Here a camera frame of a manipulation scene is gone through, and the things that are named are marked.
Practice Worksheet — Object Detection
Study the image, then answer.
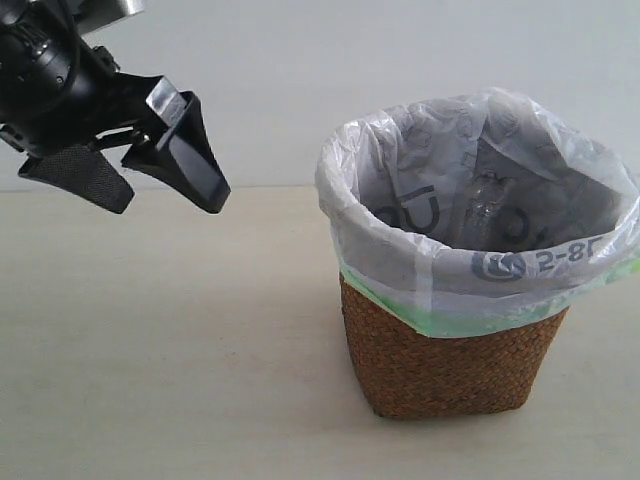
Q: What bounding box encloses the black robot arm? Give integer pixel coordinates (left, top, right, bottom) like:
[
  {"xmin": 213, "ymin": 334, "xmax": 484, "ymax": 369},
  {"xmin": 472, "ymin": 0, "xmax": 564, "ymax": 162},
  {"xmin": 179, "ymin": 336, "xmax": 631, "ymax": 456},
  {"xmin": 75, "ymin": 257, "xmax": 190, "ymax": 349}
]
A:
[{"xmin": 1, "ymin": 1, "xmax": 230, "ymax": 214}]

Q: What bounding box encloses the translucent white bin liner bag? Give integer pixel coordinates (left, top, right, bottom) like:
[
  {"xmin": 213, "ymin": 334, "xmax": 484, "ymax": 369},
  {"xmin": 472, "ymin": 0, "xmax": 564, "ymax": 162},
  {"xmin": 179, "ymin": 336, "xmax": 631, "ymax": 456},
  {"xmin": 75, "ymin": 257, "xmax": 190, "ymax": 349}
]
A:
[{"xmin": 315, "ymin": 88, "xmax": 639, "ymax": 338}]

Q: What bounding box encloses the clear bottle green label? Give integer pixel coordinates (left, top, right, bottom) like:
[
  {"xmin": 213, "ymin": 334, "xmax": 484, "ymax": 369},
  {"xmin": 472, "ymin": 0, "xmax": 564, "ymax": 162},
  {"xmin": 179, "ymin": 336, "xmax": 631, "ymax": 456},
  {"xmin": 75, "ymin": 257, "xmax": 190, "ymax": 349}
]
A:
[{"xmin": 463, "ymin": 170, "xmax": 517, "ymax": 238}]

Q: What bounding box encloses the brown woven wicker bin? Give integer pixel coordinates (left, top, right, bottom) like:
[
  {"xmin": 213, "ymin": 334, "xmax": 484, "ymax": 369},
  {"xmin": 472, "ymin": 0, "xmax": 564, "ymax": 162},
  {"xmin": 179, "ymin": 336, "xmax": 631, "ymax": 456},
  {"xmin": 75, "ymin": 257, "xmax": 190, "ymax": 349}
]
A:
[{"xmin": 339, "ymin": 278, "xmax": 567, "ymax": 420}]

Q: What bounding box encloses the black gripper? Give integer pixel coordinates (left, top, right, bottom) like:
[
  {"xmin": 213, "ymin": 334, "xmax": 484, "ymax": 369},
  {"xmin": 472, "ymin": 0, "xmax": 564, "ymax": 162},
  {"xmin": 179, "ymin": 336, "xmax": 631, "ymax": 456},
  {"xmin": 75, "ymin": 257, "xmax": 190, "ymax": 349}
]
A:
[{"xmin": 1, "ymin": 24, "xmax": 231, "ymax": 214}]

